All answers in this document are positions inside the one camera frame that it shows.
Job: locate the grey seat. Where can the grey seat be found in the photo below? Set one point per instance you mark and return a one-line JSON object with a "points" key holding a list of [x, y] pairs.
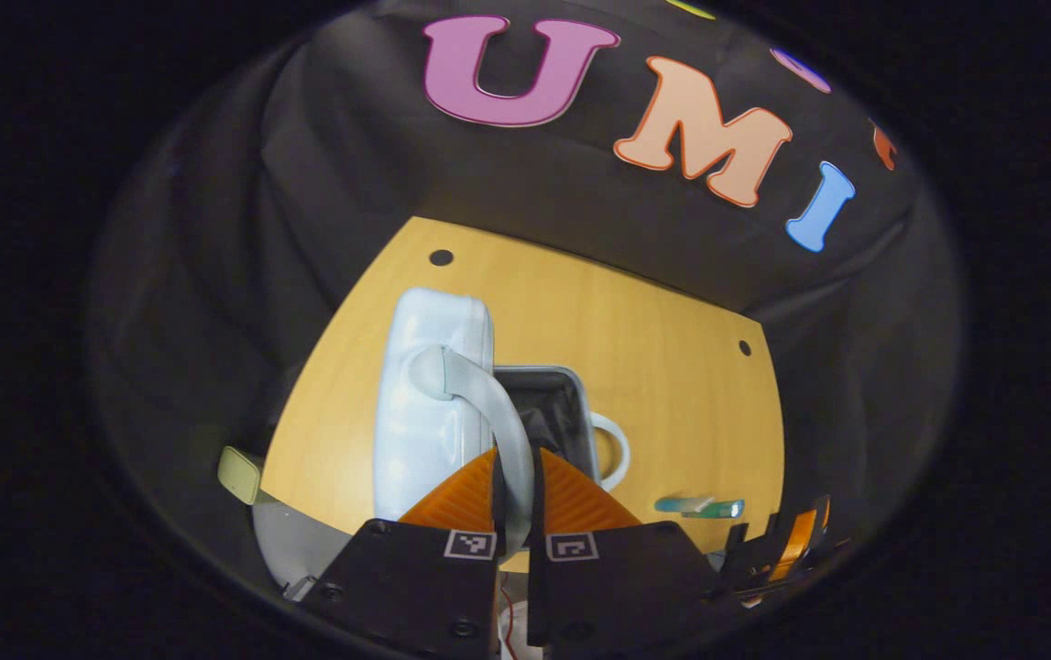
{"points": [[301, 545]]}

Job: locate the light blue suitcase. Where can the light blue suitcase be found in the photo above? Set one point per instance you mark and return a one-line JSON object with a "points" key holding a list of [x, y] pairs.
{"points": [[433, 412]]}

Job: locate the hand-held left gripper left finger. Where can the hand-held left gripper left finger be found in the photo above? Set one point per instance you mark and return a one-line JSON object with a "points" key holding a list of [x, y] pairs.
{"points": [[498, 500]]}

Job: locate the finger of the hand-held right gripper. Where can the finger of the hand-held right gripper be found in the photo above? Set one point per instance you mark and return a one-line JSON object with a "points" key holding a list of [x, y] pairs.
{"points": [[795, 545], [745, 568]]}

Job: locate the pale green pad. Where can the pale green pad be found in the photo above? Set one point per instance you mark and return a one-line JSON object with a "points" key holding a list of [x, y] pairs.
{"points": [[239, 475]]}

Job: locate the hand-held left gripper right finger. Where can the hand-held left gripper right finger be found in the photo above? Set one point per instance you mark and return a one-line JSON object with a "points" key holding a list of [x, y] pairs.
{"points": [[538, 500]]}

